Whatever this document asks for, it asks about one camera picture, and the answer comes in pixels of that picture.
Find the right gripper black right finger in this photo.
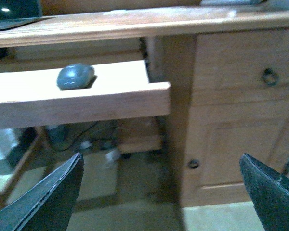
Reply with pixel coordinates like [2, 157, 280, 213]
[239, 154, 289, 231]

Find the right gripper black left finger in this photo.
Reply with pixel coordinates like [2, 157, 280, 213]
[0, 153, 84, 231]

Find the wooden pull-out keyboard tray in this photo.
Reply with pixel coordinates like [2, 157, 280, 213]
[0, 60, 171, 129]

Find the dark grey computer mouse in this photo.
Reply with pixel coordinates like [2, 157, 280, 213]
[56, 63, 97, 90]

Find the white power strip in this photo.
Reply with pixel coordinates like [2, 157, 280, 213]
[79, 141, 92, 149]

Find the white power adapter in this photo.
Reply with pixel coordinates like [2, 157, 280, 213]
[105, 149, 121, 168]

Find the wooden cabinet door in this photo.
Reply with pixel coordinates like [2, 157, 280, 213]
[180, 100, 289, 207]

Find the black round door knob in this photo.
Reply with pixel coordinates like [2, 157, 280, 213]
[187, 159, 199, 169]

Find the wooden desk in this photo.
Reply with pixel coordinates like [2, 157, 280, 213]
[0, 6, 289, 207]

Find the wooden desk drawer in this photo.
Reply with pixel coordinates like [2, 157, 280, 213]
[191, 29, 289, 106]

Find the grey laptop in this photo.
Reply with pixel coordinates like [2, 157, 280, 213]
[0, 0, 43, 31]

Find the black cable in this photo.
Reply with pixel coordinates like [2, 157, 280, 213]
[69, 121, 99, 145]

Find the black ring drawer handle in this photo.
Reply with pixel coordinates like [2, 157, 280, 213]
[261, 68, 279, 87]

